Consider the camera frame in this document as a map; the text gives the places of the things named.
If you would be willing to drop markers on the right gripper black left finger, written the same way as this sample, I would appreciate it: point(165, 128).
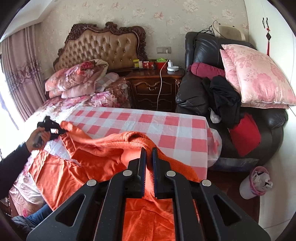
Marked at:
point(112, 196)

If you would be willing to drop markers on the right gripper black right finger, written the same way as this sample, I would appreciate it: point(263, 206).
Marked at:
point(169, 184)

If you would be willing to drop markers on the orange terry pants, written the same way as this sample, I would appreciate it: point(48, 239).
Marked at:
point(69, 187)

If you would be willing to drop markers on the dark sleeved left forearm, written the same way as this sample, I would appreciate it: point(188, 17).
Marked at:
point(10, 168)

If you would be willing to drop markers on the black clothing pile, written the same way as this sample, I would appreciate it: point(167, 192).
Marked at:
point(223, 99)

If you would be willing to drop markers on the person's left hand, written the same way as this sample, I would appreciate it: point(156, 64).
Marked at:
point(38, 139)

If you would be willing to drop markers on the red white checkered table cover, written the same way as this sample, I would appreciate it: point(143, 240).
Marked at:
point(183, 137)

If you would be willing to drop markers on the stack of pink floral quilts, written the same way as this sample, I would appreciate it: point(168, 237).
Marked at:
point(76, 81)

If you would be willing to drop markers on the pink patterned curtain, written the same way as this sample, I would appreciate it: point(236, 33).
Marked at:
point(23, 72)

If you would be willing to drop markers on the floral bed sheet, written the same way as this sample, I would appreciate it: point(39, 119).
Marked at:
point(24, 197)

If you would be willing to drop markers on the black leather armchair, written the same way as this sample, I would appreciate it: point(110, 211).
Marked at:
point(191, 99)

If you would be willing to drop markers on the white bin with pink liner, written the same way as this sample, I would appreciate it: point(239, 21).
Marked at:
point(257, 183)

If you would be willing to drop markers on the red folded cloth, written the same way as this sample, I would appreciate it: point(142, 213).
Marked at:
point(245, 136)

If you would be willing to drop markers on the dark wooden nightstand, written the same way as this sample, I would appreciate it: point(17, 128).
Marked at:
point(154, 89)

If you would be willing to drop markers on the tufted tan carved headboard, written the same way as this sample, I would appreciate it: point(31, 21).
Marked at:
point(119, 47)

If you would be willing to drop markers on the yellow small jar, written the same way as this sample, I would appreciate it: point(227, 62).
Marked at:
point(136, 63)

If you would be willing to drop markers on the white round device on nightstand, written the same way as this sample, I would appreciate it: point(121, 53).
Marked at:
point(173, 68)

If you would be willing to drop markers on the maroon cushion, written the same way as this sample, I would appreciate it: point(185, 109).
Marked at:
point(203, 70)

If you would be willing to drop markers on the red green container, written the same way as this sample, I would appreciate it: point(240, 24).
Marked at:
point(160, 62)

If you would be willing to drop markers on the large pink floral pillow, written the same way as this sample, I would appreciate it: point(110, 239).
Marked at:
point(255, 76)

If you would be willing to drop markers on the wall power socket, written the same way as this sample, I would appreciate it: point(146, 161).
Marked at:
point(164, 50)

